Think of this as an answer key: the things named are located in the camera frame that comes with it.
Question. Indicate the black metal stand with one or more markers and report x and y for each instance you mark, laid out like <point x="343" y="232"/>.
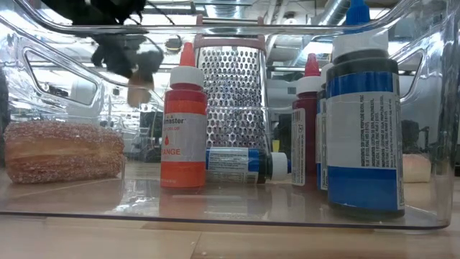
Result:
<point x="415" y="136"/>

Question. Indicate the red food colouring bottle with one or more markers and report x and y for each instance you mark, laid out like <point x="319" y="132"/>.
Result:
<point x="305" y="144"/>

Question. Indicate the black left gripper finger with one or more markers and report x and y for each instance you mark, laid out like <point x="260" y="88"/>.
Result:
<point x="149" y="63"/>
<point x="115" y="54"/>

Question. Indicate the sugared churro pastry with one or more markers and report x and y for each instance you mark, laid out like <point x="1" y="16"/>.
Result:
<point x="61" y="151"/>

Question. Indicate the black screen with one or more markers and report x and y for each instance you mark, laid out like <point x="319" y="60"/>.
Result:
<point x="151" y="133"/>

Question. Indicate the clear plastic bin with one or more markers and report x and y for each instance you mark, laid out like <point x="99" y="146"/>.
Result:
<point x="108" y="205"/>

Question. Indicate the blue food colouring bottle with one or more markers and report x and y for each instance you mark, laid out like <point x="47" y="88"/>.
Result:
<point x="321" y="126"/>
<point x="233" y="165"/>
<point x="363" y="144"/>

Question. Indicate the pale peach bun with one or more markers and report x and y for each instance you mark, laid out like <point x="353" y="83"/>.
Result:
<point x="417" y="168"/>

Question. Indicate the silver ventilation duct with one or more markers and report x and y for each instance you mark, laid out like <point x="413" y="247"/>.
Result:
<point x="334" y="11"/>

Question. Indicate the orange food colouring bottle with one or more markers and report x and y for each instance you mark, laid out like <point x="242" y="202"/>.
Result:
<point x="183" y="144"/>

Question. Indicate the black ceiling fixture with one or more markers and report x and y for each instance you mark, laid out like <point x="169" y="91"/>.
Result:
<point x="173" y="43"/>

